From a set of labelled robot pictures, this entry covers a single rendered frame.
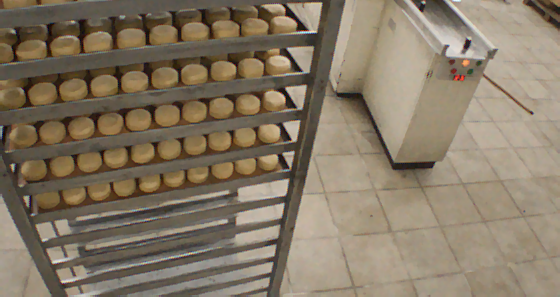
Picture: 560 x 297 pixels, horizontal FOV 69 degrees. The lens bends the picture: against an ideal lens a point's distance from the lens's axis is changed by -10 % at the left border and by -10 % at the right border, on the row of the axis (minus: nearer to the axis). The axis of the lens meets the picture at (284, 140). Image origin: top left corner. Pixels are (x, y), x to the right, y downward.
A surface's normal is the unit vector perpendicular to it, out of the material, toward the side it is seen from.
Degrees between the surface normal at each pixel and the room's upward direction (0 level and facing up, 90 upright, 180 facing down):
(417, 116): 90
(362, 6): 90
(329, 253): 0
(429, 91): 90
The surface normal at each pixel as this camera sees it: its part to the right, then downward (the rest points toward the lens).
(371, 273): 0.12, -0.74
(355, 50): 0.15, 0.67
